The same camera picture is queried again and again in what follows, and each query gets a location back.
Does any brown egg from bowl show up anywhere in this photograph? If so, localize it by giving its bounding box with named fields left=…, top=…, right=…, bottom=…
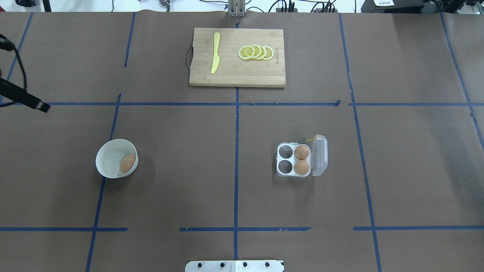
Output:
left=119, top=154, right=136, bottom=174

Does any clear plastic egg box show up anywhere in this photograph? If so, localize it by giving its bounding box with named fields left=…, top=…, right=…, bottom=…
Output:
left=275, top=134, right=329, bottom=178

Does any brown egg in box far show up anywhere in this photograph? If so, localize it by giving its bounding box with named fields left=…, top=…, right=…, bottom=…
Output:
left=294, top=144, right=310, bottom=161

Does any brown egg in box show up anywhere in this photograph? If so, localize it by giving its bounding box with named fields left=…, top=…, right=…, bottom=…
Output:
left=294, top=144, right=310, bottom=161
left=294, top=161, right=310, bottom=176

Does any brown egg in box near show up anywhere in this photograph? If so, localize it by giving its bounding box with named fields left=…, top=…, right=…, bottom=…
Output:
left=294, top=161, right=310, bottom=176

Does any white bowl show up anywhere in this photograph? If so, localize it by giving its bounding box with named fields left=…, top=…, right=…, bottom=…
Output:
left=95, top=138, right=140, bottom=179

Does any yellow plastic knife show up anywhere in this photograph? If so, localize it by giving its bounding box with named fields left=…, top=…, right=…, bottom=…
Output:
left=211, top=32, right=220, bottom=74

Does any bamboo cutting board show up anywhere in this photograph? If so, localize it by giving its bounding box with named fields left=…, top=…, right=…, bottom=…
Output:
left=189, top=28, right=286, bottom=88

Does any lemon slice front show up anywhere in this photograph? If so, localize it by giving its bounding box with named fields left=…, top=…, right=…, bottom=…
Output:
left=237, top=45, right=256, bottom=60

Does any lemon slice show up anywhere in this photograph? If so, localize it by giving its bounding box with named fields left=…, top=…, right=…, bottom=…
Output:
left=254, top=45, right=267, bottom=60
left=237, top=45, right=256, bottom=60
left=250, top=45, right=261, bottom=60
left=262, top=46, right=274, bottom=61

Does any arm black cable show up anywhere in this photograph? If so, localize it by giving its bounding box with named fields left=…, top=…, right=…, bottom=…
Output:
left=0, top=34, right=28, bottom=108

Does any aluminium frame post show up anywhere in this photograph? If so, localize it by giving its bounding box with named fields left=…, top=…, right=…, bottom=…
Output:
left=227, top=0, right=247, bottom=17

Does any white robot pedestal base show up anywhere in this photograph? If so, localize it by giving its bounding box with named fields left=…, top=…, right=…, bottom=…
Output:
left=185, top=260, right=285, bottom=272

